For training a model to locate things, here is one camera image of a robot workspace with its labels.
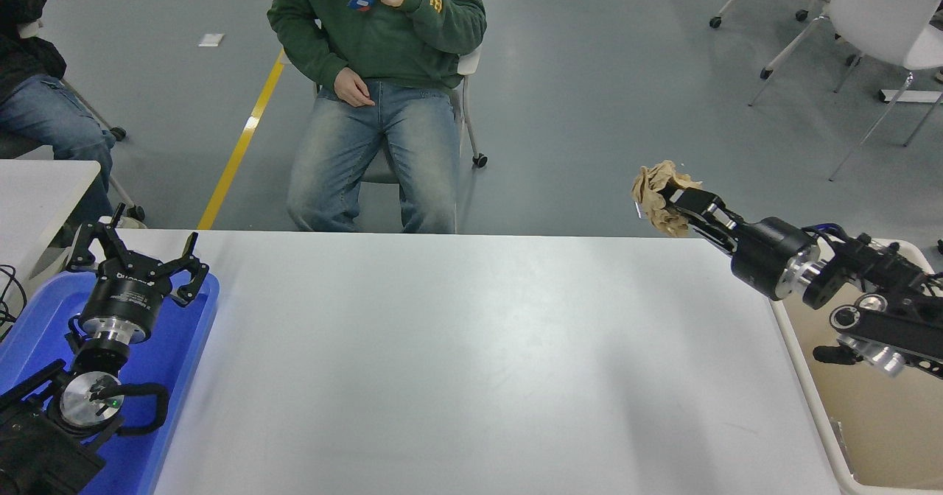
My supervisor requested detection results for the grey wheeled chair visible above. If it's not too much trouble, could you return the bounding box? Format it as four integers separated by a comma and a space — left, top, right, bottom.
0, 20, 146, 222

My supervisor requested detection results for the seated person's right hand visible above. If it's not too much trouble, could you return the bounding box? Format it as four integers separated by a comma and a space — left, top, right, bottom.
333, 67, 376, 108

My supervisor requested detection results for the seated person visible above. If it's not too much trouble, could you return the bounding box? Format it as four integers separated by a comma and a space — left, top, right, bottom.
267, 0, 488, 234

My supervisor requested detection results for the black cable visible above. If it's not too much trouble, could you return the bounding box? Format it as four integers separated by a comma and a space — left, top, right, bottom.
0, 264, 27, 337

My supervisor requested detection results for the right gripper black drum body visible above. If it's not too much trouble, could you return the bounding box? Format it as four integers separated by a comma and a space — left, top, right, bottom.
729, 217, 815, 301

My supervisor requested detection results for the white side table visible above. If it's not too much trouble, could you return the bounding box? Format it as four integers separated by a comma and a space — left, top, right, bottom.
0, 160, 102, 304

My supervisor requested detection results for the person beside side table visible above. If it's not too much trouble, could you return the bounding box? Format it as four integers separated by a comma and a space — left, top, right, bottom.
0, 0, 148, 229

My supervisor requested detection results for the white wheeled chair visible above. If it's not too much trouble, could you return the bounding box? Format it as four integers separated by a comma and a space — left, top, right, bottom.
278, 42, 488, 234

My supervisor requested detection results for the white flat floor bar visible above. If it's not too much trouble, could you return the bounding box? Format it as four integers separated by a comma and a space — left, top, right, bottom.
880, 89, 943, 105

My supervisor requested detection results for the white chair with chrome legs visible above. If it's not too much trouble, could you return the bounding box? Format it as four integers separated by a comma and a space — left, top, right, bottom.
748, 0, 943, 183

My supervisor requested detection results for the blue plastic tray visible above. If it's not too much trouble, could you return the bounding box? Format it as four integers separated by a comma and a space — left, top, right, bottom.
0, 270, 220, 495

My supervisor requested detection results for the tan paper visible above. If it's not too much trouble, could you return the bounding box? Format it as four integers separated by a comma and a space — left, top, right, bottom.
631, 160, 704, 239

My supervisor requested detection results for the large pale bin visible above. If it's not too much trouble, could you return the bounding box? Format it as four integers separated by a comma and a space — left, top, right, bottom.
769, 239, 943, 495

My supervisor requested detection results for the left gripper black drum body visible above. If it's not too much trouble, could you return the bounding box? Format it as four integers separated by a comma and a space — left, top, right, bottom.
80, 263, 175, 332

